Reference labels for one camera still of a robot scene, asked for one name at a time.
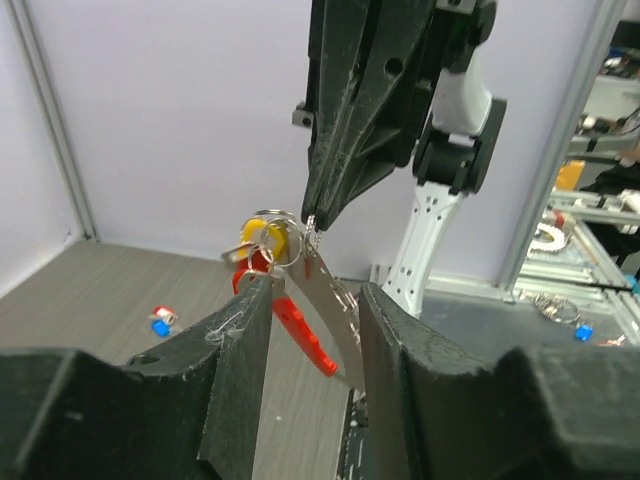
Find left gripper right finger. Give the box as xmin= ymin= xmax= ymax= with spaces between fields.
xmin=359 ymin=284 xmax=639 ymax=479

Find red handled keyring with keys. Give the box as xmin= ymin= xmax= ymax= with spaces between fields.
xmin=221 ymin=209 xmax=365 ymax=393

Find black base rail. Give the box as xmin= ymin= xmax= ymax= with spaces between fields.
xmin=335 ymin=389 xmax=369 ymax=480

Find spare keyring with blue tag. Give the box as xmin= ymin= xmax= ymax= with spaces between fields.
xmin=532 ymin=293 xmax=594 ymax=343

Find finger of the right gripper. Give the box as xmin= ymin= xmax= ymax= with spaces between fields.
xmin=301 ymin=1 xmax=371 ymax=223
xmin=319 ymin=1 xmax=436 ymax=230

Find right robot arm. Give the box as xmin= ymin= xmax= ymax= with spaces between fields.
xmin=301 ymin=0 xmax=507 ymax=316

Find blue and red keys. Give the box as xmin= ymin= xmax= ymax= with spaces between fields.
xmin=150 ymin=305 xmax=179 ymax=338

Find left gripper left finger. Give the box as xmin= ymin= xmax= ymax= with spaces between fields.
xmin=1 ymin=280 xmax=272 ymax=479

